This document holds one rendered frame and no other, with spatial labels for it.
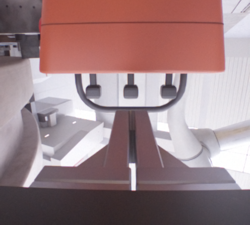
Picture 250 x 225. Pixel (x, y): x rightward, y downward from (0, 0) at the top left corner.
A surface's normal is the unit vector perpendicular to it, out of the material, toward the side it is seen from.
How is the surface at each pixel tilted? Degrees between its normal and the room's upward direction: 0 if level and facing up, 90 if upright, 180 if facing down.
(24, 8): 90
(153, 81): 90
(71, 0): 97
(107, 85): 90
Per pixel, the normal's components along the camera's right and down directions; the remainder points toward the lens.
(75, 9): -0.03, 0.15
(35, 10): 0.36, 0.26
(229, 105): -0.40, 0.25
